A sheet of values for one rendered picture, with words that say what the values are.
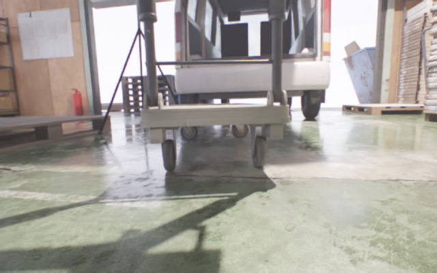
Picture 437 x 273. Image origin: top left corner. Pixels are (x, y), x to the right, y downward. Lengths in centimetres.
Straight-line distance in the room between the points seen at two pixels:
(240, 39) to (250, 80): 216
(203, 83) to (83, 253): 206
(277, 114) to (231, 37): 381
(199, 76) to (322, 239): 208
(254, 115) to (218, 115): 9
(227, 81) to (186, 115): 171
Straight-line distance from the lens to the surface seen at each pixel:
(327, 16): 256
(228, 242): 41
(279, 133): 65
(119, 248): 43
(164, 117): 61
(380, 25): 482
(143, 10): 65
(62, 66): 591
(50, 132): 172
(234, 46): 437
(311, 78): 234
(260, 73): 228
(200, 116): 60
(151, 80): 62
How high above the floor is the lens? 22
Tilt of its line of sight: 8 degrees down
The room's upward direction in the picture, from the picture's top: 1 degrees counter-clockwise
